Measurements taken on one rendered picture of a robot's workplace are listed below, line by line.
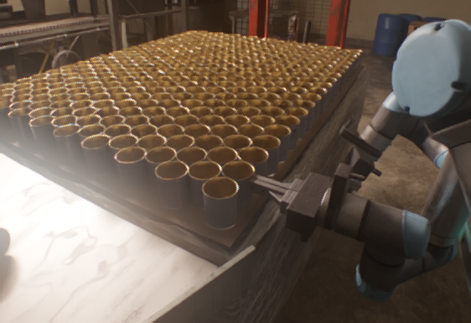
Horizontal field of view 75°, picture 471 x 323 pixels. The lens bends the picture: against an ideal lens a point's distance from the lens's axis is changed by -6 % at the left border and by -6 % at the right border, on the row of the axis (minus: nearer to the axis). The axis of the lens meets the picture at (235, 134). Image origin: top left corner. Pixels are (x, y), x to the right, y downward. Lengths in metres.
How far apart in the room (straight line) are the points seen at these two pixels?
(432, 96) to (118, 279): 0.55
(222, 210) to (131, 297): 0.21
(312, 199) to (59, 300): 0.46
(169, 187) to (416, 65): 0.49
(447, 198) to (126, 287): 0.57
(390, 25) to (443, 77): 7.80
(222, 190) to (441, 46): 0.46
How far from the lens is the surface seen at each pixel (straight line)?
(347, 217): 0.59
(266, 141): 0.82
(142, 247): 0.67
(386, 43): 8.25
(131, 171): 0.75
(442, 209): 0.67
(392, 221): 0.60
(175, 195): 0.69
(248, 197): 0.69
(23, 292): 0.67
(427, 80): 0.43
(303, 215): 0.58
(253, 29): 2.16
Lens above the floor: 1.54
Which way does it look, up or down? 26 degrees down
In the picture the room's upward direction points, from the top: 1 degrees clockwise
